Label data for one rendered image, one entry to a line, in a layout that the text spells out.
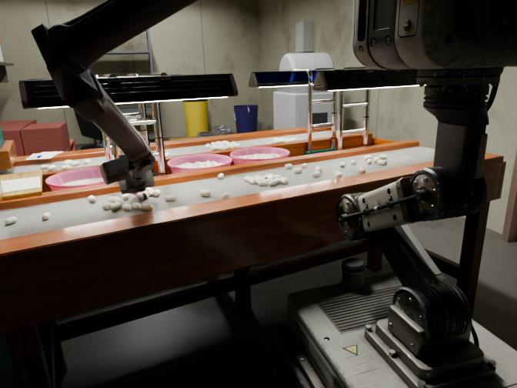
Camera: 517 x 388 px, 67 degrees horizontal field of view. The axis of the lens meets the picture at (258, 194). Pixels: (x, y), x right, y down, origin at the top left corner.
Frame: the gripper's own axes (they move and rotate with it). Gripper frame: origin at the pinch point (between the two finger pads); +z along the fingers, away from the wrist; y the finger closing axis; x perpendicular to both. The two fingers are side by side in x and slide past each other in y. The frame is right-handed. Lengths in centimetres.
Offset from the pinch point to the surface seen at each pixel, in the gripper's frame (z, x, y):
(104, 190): 6.9, -5.2, 8.0
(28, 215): 1.2, 1.4, 30.1
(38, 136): 357, -258, 34
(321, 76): -23, -23, -72
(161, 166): 8.7, -11.8, -13.3
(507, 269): 40, 68, -196
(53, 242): -25.3, 20.7, 24.0
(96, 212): -5.5, 7.3, 12.6
